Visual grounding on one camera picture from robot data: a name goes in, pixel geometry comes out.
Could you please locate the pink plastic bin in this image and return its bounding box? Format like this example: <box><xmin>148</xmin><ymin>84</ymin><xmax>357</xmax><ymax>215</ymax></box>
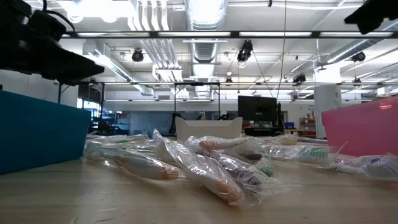
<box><xmin>322</xmin><ymin>96</ymin><xmax>398</xmax><ymax>158</ymax></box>

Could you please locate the black frame bar with lights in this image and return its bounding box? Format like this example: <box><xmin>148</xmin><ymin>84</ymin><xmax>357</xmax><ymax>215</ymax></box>
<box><xmin>62</xmin><ymin>30</ymin><xmax>394</xmax><ymax>39</ymax></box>

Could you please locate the teal plastic bin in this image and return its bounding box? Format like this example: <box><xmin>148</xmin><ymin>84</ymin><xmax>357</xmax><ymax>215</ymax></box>
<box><xmin>0</xmin><ymin>90</ymin><xmax>92</xmax><ymax>175</ymax></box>

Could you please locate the white plastic bin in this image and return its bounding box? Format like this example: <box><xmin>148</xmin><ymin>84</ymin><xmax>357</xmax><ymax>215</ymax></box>
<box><xmin>175</xmin><ymin>116</ymin><xmax>244</xmax><ymax>141</ymax></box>

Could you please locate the black left camera cable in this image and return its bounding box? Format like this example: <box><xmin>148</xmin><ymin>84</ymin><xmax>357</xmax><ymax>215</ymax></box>
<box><xmin>41</xmin><ymin>0</ymin><xmax>77</xmax><ymax>32</ymax></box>

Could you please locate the red storage shelf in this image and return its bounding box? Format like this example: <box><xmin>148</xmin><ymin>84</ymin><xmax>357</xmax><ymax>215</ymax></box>
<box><xmin>298</xmin><ymin>116</ymin><xmax>317</xmax><ymax>138</ymax></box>

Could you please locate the black workstation frame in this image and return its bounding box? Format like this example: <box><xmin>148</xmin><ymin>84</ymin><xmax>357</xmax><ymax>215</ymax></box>
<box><xmin>57</xmin><ymin>81</ymin><xmax>221</xmax><ymax>125</ymax></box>

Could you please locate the black hanging camera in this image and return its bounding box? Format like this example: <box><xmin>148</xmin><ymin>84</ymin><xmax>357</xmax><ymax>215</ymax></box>
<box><xmin>236</xmin><ymin>39</ymin><xmax>254</xmax><ymax>63</ymax></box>
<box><xmin>131</xmin><ymin>49</ymin><xmax>145</xmax><ymax>63</ymax></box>
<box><xmin>351</xmin><ymin>51</ymin><xmax>367</xmax><ymax>63</ymax></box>
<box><xmin>292</xmin><ymin>73</ymin><xmax>307</xmax><ymax>85</ymax></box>

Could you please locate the silver ventilation duct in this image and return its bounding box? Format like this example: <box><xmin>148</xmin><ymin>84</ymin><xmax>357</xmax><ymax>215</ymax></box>
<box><xmin>325</xmin><ymin>18</ymin><xmax>398</xmax><ymax>65</ymax></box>
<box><xmin>185</xmin><ymin>0</ymin><xmax>228</xmax><ymax>65</ymax></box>

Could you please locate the white square column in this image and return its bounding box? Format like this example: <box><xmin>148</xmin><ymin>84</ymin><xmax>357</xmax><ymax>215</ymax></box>
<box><xmin>313</xmin><ymin>85</ymin><xmax>342</xmax><ymax>139</ymax></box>

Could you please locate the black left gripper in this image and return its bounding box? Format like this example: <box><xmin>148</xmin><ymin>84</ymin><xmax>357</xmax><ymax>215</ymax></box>
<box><xmin>0</xmin><ymin>0</ymin><xmax>105</xmax><ymax>86</ymax></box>

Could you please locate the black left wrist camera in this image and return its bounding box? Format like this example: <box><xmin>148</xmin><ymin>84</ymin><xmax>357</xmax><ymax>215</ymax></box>
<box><xmin>26</xmin><ymin>9</ymin><xmax>67</xmax><ymax>41</ymax></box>

